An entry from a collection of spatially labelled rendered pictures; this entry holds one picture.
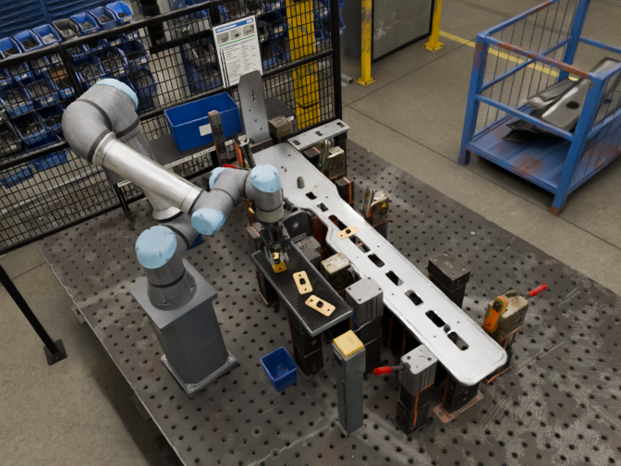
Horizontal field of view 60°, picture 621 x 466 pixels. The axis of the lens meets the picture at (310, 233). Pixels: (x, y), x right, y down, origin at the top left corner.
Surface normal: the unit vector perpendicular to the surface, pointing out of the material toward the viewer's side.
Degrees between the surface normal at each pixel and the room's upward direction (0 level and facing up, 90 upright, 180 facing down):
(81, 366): 0
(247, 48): 90
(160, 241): 7
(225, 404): 0
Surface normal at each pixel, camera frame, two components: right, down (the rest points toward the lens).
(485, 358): -0.07, -0.72
